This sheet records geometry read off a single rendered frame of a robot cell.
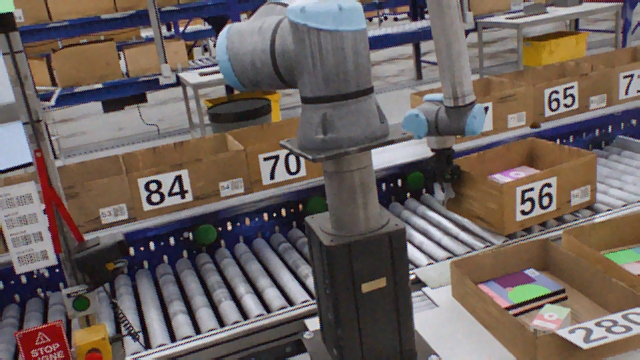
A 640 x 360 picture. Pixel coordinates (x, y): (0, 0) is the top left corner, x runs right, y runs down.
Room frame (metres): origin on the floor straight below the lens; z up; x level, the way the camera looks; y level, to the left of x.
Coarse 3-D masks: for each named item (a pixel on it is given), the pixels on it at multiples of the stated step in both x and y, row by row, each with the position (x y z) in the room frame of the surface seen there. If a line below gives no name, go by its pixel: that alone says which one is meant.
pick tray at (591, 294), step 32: (480, 256) 1.48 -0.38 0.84; (512, 256) 1.50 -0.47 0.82; (544, 256) 1.52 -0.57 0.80; (576, 256) 1.40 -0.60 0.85; (480, 288) 1.31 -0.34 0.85; (576, 288) 1.40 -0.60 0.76; (608, 288) 1.29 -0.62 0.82; (480, 320) 1.31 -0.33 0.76; (512, 320) 1.17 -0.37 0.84; (576, 320) 1.27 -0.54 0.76; (512, 352) 1.18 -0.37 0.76; (544, 352) 1.10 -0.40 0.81; (576, 352) 1.11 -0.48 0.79; (608, 352) 1.13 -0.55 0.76
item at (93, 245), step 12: (96, 240) 1.32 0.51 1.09; (108, 240) 1.31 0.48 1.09; (120, 240) 1.31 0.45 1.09; (72, 252) 1.30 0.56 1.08; (84, 252) 1.29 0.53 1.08; (96, 252) 1.29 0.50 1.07; (108, 252) 1.30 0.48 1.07; (120, 252) 1.31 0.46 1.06; (84, 264) 1.28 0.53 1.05; (96, 264) 1.29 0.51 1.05; (108, 264) 1.32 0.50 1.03; (96, 276) 1.30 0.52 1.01; (108, 276) 1.31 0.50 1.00; (96, 288) 1.29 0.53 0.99
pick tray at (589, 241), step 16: (592, 224) 1.57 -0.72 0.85; (608, 224) 1.58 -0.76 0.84; (624, 224) 1.59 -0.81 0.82; (576, 240) 1.49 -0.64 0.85; (592, 240) 1.57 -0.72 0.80; (608, 240) 1.58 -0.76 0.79; (624, 240) 1.59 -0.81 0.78; (592, 256) 1.43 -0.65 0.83; (608, 272) 1.37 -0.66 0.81; (624, 272) 1.31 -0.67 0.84
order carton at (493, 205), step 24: (528, 144) 2.18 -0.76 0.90; (552, 144) 2.10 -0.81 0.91; (480, 168) 2.10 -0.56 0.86; (504, 168) 2.14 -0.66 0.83; (552, 168) 1.85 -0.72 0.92; (576, 168) 1.89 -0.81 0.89; (456, 192) 1.97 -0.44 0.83; (480, 192) 1.86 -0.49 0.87; (504, 192) 1.77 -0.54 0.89; (480, 216) 1.87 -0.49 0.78; (504, 216) 1.77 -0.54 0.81; (552, 216) 1.85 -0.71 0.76
